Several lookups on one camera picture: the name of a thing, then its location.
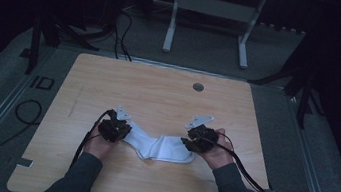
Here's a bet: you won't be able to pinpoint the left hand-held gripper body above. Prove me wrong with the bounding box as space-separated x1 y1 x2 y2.
97 102 134 146

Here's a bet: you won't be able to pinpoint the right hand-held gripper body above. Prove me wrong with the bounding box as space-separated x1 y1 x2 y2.
181 112 222 156

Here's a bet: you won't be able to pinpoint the person's right hand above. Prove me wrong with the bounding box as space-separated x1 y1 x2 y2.
198 125 239 174

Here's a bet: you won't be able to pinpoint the person's left hand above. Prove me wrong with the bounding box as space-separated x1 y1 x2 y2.
82 124 118 164

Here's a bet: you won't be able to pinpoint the grey table grommet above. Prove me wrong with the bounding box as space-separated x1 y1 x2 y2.
191 82 205 94

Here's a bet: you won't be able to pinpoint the black metal stand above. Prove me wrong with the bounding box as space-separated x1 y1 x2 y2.
242 26 336 132
17 9 117 87

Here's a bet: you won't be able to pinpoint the left hand-held gripper cable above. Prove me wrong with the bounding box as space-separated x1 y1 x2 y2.
69 104 114 174

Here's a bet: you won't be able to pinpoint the hand-held gripper cable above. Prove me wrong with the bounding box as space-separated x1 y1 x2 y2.
210 132 302 192
69 104 114 174

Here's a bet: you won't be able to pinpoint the right hand-held gripper cable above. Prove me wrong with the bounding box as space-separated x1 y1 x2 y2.
210 132 302 192

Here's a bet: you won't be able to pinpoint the black cables by stand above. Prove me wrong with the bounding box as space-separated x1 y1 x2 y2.
108 9 140 62

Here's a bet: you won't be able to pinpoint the white desk frame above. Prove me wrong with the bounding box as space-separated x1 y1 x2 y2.
145 0 269 72

